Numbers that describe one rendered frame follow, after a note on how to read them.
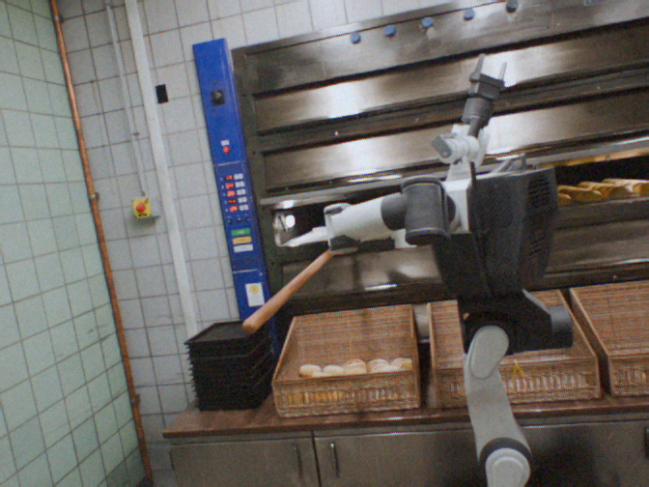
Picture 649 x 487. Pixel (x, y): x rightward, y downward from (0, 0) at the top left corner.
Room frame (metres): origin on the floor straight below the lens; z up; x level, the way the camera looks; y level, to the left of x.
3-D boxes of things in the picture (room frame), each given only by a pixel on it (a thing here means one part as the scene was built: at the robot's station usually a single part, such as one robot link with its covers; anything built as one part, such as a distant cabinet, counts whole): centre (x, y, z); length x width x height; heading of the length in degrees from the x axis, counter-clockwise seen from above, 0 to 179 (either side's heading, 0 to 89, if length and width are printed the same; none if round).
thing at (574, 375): (1.98, -0.62, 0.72); 0.56 x 0.49 x 0.28; 78
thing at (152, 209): (2.52, 0.83, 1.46); 0.10 x 0.07 x 0.10; 78
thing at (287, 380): (2.11, -0.02, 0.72); 0.56 x 0.49 x 0.28; 79
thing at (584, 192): (2.56, -1.31, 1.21); 0.61 x 0.48 x 0.06; 168
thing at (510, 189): (1.37, -0.43, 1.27); 0.34 x 0.30 x 0.36; 133
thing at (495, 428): (1.40, -0.40, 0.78); 0.18 x 0.15 x 0.47; 167
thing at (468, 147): (1.42, -0.39, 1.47); 0.10 x 0.07 x 0.09; 133
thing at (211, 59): (3.38, 0.19, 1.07); 1.93 x 0.16 x 2.15; 168
